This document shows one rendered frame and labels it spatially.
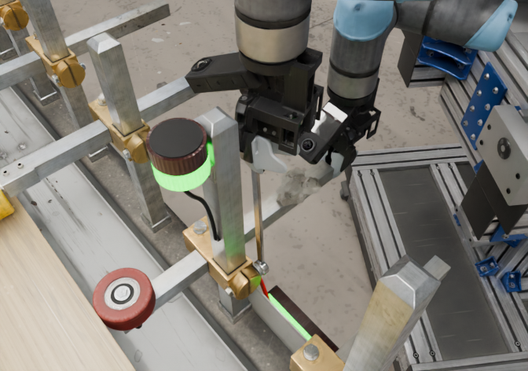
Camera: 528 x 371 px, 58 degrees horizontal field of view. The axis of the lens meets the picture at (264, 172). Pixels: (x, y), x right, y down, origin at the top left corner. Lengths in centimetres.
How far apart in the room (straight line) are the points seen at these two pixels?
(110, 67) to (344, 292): 122
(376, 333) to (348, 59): 38
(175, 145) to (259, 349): 47
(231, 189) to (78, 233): 61
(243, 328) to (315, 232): 98
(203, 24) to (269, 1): 236
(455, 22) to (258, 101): 33
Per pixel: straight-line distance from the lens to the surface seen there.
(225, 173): 54
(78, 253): 110
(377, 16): 66
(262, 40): 47
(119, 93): 73
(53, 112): 130
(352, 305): 168
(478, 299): 156
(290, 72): 50
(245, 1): 46
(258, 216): 70
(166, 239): 97
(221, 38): 268
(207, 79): 57
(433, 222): 166
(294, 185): 81
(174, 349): 96
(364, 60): 69
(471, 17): 74
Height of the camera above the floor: 151
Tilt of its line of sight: 50 degrees down
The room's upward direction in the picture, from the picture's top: straight up
